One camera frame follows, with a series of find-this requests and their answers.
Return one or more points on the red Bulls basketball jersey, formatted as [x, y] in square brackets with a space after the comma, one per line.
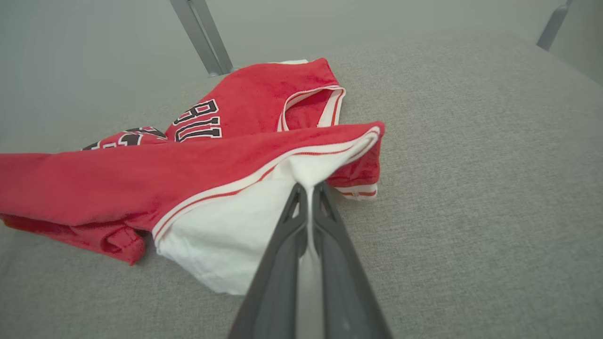
[118, 188]

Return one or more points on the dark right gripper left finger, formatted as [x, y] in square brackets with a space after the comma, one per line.
[273, 292]

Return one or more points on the grey metal frame post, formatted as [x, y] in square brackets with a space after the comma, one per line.
[205, 42]
[553, 26]

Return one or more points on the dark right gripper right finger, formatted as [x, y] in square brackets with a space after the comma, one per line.
[344, 292]

